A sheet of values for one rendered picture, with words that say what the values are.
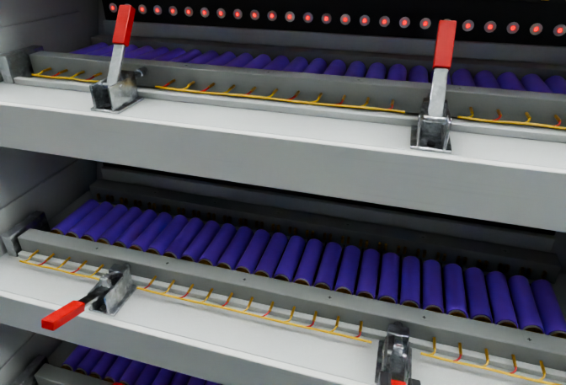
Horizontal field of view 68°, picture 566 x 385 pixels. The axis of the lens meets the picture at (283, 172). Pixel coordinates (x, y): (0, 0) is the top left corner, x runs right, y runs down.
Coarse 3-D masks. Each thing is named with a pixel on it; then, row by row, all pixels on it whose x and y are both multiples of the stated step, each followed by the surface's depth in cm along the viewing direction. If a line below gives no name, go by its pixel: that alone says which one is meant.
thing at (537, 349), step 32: (32, 256) 44; (64, 256) 44; (96, 256) 43; (128, 256) 42; (160, 256) 43; (224, 288) 40; (256, 288) 39; (288, 288) 39; (320, 288) 39; (288, 320) 37; (352, 320) 37; (384, 320) 36; (416, 320) 36; (448, 320) 36; (480, 352) 35; (512, 352) 34; (544, 352) 33
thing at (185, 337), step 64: (64, 192) 54; (192, 192) 53; (256, 192) 50; (0, 256) 46; (0, 320) 43; (128, 320) 38; (192, 320) 38; (256, 320) 38; (256, 384) 36; (320, 384) 34; (448, 384) 33; (512, 384) 33
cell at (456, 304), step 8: (448, 264) 42; (456, 264) 42; (448, 272) 42; (456, 272) 41; (448, 280) 41; (456, 280) 40; (448, 288) 40; (456, 288) 39; (448, 296) 39; (456, 296) 38; (464, 296) 39; (448, 304) 38; (456, 304) 38; (464, 304) 38; (448, 312) 38; (464, 312) 37
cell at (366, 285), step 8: (368, 256) 43; (376, 256) 44; (368, 264) 42; (376, 264) 43; (360, 272) 42; (368, 272) 41; (376, 272) 42; (360, 280) 41; (368, 280) 40; (376, 280) 41; (360, 288) 39; (368, 288) 39
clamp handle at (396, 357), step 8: (392, 352) 33; (400, 352) 32; (392, 360) 32; (400, 360) 32; (392, 368) 31; (400, 368) 31; (392, 376) 30; (400, 376) 30; (392, 384) 29; (400, 384) 29
